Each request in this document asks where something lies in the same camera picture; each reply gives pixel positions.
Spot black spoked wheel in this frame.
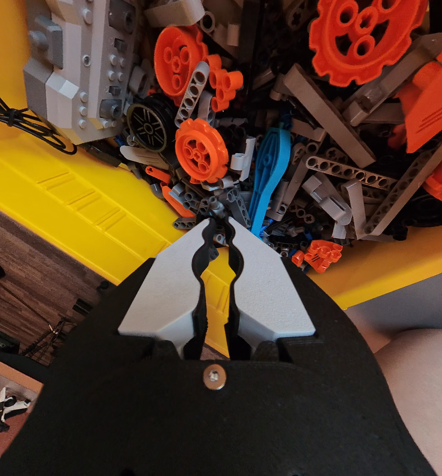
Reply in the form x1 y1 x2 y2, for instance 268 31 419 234
127 93 177 154

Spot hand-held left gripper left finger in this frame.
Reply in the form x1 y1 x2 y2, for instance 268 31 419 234
118 219 217 360

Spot black cable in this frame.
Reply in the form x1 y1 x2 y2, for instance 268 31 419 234
0 83 78 155

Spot person's leg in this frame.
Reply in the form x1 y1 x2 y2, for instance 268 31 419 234
373 328 442 476

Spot black white handheld device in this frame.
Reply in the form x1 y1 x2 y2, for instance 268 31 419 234
0 387 32 429

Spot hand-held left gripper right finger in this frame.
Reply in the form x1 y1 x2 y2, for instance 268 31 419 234
224 217 316 361

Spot black floor cables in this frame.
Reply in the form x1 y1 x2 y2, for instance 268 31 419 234
21 315 77 364

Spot orange curved panel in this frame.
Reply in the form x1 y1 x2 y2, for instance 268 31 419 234
304 239 343 274

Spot grey motor block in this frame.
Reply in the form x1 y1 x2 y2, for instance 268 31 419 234
23 0 144 145

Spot pile of building pieces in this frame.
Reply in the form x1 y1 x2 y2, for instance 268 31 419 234
118 0 442 276

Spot yellow plastic bin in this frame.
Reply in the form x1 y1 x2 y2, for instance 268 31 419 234
0 0 442 357

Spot small dark grey connector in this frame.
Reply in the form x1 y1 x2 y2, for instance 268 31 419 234
206 197 230 224

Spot brown wooden desk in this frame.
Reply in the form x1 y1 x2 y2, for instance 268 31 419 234
0 351 44 476

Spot orange wedge panel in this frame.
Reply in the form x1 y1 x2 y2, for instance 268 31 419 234
404 35 442 154

